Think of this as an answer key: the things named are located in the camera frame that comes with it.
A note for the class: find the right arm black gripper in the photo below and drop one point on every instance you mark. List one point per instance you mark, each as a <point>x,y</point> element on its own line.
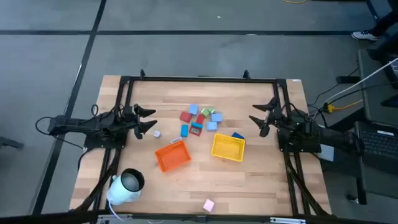
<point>271,119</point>

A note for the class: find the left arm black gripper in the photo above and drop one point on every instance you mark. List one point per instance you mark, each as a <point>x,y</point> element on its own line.
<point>137,124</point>

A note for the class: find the plain red box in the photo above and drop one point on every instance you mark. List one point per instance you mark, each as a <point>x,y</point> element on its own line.
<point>185,116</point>

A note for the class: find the light blue sticky note pad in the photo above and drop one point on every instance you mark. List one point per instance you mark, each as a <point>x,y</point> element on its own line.
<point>216,117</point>
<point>193,109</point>
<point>211,125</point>

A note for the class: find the small green item white tip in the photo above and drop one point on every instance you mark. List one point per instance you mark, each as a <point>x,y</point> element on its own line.
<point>211,110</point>

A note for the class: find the red patterned box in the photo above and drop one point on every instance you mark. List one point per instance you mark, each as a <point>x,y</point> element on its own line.
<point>195,131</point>

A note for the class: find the teal box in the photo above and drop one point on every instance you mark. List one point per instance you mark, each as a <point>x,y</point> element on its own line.
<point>184,130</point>
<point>196,125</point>

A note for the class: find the small red eraser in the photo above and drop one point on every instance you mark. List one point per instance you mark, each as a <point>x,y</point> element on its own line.
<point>200,119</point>

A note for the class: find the green sticky note pad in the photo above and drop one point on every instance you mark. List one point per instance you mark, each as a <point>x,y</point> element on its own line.
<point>205,112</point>

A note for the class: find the pink sticky note pad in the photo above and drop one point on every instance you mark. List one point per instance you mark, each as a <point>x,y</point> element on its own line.
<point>208,205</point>

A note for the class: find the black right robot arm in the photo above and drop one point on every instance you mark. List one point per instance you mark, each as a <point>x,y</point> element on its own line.
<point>320,137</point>

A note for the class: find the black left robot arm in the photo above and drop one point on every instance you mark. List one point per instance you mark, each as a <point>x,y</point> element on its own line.
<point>77,124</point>

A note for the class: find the dark blue flat item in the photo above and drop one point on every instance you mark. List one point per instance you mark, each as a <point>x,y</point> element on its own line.
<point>238,135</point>

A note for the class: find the clear plastic staples box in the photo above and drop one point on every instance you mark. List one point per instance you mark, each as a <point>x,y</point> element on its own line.
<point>176,140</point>

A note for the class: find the teal box standing on edge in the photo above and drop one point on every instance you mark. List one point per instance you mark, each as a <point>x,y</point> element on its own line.
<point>184,130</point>

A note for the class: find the orange plastic basket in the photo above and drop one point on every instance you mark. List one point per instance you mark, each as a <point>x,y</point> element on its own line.
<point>173,156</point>

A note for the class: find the yellow plastic basket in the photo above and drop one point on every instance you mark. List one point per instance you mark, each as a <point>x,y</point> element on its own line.
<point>228,147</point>

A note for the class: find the black power brick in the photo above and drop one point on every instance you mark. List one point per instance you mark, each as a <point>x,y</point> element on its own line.
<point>348,79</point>

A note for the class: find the grey side desk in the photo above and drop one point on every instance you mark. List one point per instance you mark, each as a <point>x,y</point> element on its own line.
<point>373,93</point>

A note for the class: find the black laptop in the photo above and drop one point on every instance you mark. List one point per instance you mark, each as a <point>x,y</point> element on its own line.
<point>377,146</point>

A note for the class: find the person's shoe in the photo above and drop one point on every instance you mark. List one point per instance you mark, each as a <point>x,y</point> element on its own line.
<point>364,35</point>

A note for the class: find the person's leg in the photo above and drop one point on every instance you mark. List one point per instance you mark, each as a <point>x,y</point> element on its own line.
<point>385,21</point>

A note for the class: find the black metal table frame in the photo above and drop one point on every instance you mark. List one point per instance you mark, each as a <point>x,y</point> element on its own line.
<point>202,79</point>

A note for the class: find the white overhead camera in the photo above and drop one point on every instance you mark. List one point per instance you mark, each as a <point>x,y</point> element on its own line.
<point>122,189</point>

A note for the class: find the silver metal bracket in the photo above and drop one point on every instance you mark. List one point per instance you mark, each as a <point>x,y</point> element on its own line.
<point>287,220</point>

